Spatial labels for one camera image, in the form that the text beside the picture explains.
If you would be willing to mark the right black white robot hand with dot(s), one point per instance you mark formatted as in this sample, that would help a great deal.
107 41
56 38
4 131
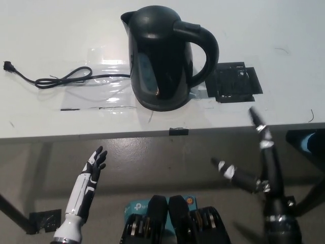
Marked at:
271 162

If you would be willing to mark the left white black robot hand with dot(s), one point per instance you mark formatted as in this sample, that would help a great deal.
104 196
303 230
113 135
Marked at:
83 188

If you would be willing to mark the black electric kettle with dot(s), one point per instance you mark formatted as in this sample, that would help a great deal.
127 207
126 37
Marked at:
162 50

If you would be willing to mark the black object with teal patch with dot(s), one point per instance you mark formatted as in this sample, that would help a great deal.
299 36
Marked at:
297 139

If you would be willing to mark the black floor tape patch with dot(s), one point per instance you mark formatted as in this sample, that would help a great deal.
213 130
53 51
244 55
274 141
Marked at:
45 221

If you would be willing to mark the black table leg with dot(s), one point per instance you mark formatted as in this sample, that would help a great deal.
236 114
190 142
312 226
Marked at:
311 195
15 212

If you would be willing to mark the teal cardboard box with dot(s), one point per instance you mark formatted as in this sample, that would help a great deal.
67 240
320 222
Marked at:
137 207

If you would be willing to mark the thin black tape strip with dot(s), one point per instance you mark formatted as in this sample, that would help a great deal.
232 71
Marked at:
69 109

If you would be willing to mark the black tape square patch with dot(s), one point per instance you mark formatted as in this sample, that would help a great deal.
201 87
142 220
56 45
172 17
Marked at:
231 84

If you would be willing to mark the clear plastic sheet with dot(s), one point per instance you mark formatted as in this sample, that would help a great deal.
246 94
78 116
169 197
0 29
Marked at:
111 96

